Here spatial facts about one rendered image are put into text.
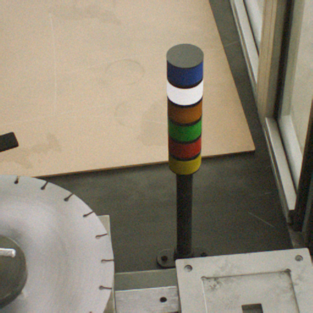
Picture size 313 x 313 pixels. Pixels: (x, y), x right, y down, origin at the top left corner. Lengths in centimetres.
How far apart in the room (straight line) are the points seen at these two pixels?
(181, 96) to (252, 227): 39
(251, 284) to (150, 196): 35
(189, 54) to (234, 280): 31
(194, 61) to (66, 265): 30
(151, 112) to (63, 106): 17
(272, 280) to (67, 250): 27
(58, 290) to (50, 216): 12
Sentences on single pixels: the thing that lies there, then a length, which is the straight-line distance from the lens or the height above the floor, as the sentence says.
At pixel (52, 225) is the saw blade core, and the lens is 106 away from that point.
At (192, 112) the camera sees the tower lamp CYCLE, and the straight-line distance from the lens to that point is 100.
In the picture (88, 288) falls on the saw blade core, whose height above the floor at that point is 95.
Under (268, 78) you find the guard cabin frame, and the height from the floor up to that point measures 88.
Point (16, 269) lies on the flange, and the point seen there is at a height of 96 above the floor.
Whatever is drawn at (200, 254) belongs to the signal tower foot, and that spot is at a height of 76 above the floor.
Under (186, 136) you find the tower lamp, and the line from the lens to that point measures 103.
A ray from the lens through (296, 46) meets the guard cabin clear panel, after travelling 124.
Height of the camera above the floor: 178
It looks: 47 degrees down
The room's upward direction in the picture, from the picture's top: 2 degrees counter-clockwise
